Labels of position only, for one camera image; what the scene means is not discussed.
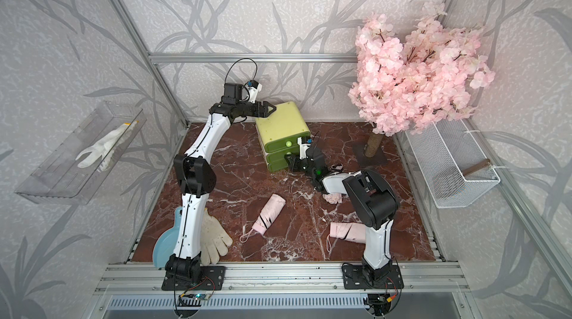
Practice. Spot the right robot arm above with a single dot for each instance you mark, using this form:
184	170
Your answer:
372	197

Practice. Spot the green middle drawer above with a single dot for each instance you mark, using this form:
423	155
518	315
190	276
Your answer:
279	155

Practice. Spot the blue dustpan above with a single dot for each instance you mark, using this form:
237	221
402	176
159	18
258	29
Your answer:
165	245

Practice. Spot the green drawer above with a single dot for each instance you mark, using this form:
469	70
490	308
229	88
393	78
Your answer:
273	141
277	164
279	155

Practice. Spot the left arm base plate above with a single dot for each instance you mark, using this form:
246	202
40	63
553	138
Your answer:
209	278

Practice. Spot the green bottom drawer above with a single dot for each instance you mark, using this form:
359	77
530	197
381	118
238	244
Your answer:
277	164

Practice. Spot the clear acrylic wall shelf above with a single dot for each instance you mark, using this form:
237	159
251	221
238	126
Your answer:
74	172

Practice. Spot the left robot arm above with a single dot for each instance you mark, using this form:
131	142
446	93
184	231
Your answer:
197	179

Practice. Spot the pink umbrella by cabinet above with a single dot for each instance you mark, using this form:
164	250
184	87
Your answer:
333	198

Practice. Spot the pink umbrella front right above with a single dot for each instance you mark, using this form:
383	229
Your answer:
351	231

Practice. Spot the aluminium front rail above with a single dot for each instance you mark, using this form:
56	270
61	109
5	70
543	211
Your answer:
282	277

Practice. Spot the brush in basket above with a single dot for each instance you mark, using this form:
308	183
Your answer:
452	180

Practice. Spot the white glove on shelf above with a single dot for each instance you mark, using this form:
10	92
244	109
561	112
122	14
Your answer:
103	150

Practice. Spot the pink umbrella left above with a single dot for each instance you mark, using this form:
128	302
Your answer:
266	218

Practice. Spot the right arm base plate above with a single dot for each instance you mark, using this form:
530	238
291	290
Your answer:
364	277

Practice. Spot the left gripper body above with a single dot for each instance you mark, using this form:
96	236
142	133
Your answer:
249	110

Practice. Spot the white wire basket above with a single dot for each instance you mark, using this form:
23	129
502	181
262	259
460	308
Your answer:
445	144

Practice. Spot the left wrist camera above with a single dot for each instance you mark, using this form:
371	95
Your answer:
252	87

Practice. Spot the pink cherry blossom tree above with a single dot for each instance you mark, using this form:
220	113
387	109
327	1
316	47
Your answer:
429	76

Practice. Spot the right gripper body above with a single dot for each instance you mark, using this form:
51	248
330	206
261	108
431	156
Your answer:
302	167

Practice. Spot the white work glove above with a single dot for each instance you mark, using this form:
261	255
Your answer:
214	240

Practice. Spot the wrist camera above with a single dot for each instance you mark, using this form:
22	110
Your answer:
252	87
304	144

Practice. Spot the green drawer cabinet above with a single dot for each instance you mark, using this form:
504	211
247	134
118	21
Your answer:
287	117

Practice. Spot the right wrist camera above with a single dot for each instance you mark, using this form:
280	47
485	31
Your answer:
304	144

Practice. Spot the green top drawer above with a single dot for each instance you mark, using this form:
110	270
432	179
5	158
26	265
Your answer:
273	141

